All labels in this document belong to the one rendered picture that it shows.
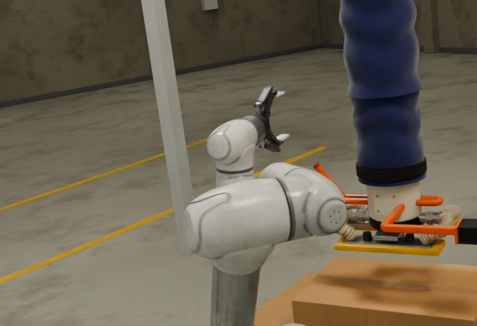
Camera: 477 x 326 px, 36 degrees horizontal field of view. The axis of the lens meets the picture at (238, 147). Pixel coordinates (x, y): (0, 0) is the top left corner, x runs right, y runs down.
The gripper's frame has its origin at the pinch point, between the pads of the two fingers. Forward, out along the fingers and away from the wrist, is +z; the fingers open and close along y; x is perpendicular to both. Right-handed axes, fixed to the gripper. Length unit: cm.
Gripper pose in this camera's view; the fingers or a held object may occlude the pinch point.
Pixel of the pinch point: (282, 114)
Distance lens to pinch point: 231.1
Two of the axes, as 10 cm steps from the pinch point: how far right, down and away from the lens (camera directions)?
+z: 4.6, -2.5, 8.5
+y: 1.3, 9.7, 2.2
